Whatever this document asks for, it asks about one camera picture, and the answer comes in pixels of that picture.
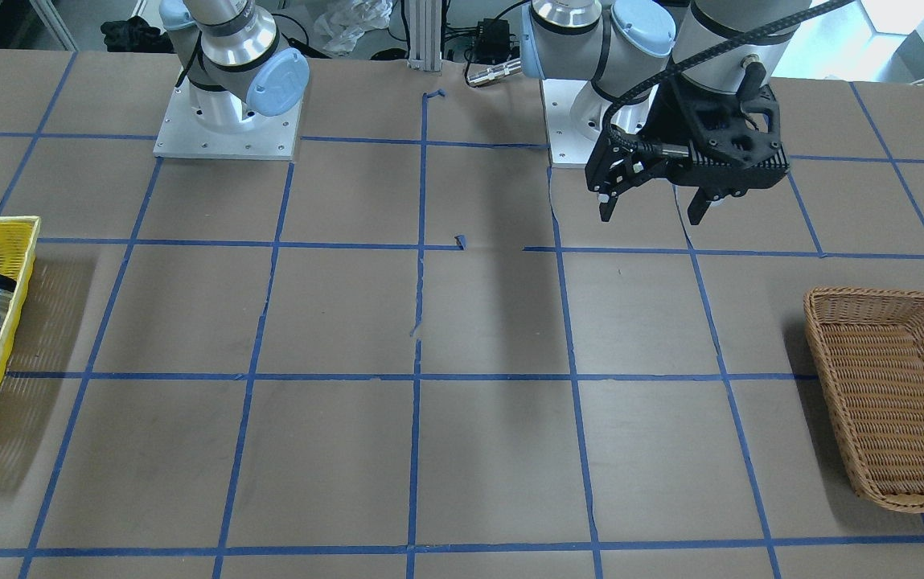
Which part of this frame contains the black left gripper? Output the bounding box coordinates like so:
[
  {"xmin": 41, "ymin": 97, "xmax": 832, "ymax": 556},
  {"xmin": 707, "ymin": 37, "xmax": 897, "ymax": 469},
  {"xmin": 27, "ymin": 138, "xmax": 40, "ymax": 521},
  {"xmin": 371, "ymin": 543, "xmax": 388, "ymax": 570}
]
[{"xmin": 585, "ymin": 76, "xmax": 791, "ymax": 226}]

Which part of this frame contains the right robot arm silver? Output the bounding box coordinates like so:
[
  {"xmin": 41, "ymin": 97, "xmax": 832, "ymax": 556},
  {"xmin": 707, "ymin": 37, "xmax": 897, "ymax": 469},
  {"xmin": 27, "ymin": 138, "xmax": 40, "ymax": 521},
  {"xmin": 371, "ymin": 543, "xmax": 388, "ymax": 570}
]
[{"xmin": 158, "ymin": 1, "xmax": 310, "ymax": 134}]

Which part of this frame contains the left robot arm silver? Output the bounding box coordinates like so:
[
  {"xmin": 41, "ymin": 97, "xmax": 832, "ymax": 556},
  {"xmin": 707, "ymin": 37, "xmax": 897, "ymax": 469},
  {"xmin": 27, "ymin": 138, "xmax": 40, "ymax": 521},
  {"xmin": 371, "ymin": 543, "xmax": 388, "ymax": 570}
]
[{"xmin": 520, "ymin": 1, "xmax": 808, "ymax": 224}]

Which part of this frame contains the brown wicker basket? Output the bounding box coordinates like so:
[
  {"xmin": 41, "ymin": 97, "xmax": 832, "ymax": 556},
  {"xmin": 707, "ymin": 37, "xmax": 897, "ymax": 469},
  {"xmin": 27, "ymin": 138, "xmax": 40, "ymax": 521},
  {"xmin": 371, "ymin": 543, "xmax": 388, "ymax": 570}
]
[{"xmin": 803, "ymin": 286, "xmax": 924, "ymax": 514}]

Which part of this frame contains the black cloth bundle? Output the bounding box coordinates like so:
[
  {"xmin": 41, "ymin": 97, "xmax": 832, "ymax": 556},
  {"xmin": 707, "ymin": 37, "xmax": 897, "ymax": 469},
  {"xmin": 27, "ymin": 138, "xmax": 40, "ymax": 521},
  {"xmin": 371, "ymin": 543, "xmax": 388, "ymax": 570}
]
[{"xmin": 99, "ymin": 15, "xmax": 175, "ymax": 54}]

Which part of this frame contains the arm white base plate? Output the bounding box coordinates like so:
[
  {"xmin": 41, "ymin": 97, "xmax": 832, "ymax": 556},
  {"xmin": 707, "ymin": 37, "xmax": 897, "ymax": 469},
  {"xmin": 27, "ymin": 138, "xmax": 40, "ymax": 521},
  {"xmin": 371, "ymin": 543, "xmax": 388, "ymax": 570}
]
[
  {"xmin": 541, "ymin": 80, "xmax": 611, "ymax": 169},
  {"xmin": 153, "ymin": 80, "xmax": 302, "ymax": 162}
]

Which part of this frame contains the aluminium frame post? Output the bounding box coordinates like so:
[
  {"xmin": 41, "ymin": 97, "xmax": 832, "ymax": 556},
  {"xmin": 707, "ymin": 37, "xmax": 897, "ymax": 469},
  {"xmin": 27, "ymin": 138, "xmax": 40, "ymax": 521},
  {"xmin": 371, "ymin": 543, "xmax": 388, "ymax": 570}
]
[{"xmin": 400, "ymin": 1, "xmax": 447, "ymax": 76}]

